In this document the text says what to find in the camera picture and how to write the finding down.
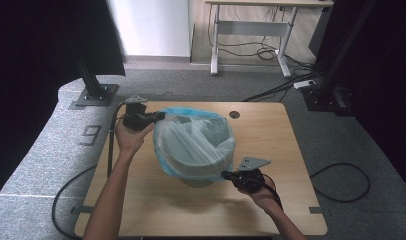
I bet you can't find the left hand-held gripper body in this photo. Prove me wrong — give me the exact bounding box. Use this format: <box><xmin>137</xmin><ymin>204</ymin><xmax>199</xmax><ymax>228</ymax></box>
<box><xmin>122</xmin><ymin>94</ymin><xmax>155</xmax><ymax>132</ymax></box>

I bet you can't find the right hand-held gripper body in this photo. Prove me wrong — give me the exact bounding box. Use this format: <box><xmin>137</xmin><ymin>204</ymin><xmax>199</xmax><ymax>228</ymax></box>
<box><xmin>233</xmin><ymin>156</ymin><xmax>271</xmax><ymax>194</ymax></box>

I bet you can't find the green plastic bin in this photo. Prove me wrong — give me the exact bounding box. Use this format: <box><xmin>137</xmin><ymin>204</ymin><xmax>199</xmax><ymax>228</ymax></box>
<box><xmin>179</xmin><ymin>178</ymin><xmax>216</xmax><ymax>189</ymax></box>

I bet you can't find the white bin bag blue edge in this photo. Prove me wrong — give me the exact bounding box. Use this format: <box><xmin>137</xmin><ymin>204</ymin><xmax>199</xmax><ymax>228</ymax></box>
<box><xmin>153</xmin><ymin>106</ymin><xmax>237</xmax><ymax>183</ymax></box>

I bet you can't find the person's left hand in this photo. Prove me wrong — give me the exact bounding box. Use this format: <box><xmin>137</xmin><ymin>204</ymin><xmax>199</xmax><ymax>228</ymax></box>
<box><xmin>115</xmin><ymin>120</ymin><xmax>155</xmax><ymax>158</ymax></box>

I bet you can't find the person's right hand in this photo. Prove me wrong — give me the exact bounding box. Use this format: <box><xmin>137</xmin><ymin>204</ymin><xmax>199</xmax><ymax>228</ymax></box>
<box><xmin>237</xmin><ymin>187</ymin><xmax>280</xmax><ymax>216</ymax></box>

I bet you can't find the black metal stand grey base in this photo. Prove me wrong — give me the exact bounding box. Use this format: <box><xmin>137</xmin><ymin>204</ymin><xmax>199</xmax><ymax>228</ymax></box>
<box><xmin>72</xmin><ymin>49</ymin><xmax>120</xmax><ymax>108</ymax></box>

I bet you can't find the white panel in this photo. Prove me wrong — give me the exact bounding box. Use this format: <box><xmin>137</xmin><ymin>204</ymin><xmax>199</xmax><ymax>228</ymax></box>
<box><xmin>105</xmin><ymin>0</ymin><xmax>192</xmax><ymax>58</ymax></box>

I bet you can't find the black curtain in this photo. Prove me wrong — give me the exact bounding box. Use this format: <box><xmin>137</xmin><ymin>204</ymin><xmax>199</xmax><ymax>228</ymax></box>
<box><xmin>309</xmin><ymin>0</ymin><xmax>406</xmax><ymax>198</ymax></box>
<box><xmin>0</xmin><ymin>0</ymin><xmax>127</xmax><ymax>201</ymax></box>

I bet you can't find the white power strip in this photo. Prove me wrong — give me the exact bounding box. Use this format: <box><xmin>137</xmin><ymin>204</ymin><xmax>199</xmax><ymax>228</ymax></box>
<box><xmin>293</xmin><ymin>79</ymin><xmax>317</xmax><ymax>90</ymax></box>

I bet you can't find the right hand-held gripper black cable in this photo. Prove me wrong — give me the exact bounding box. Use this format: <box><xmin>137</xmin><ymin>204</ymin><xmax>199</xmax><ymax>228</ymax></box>
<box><xmin>260</xmin><ymin>173</ymin><xmax>284</xmax><ymax>212</ymax></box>

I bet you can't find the hand-held gripper black cable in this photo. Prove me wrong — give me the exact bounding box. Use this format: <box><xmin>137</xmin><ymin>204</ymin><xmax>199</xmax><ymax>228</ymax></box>
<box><xmin>51</xmin><ymin>100</ymin><xmax>127</xmax><ymax>240</ymax></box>
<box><xmin>260</xmin><ymin>173</ymin><xmax>284</xmax><ymax>212</ymax></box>

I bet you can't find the left hand-held gripper black cable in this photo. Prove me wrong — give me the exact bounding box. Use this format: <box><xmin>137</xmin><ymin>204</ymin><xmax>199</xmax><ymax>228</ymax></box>
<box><xmin>51</xmin><ymin>100</ymin><xmax>127</xmax><ymax>240</ymax></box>

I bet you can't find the black looped floor cable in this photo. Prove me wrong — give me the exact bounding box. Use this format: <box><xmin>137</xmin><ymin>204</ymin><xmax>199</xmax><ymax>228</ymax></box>
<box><xmin>309</xmin><ymin>162</ymin><xmax>371</xmax><ymax>204</ymax></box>

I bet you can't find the bundle of black floor cables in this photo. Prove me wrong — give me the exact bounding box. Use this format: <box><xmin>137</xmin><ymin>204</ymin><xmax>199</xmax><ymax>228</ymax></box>
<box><xmin>207</xmin><ymin>4</ymin><xmax>327</xmax><ymax>103</ymax></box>

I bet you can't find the white frame desk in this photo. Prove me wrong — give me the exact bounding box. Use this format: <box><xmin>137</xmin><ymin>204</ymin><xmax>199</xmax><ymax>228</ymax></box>
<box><xmin>204</xmin><ymin>0</ymin><xmax>335</xmax><ymax>79</ymax></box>

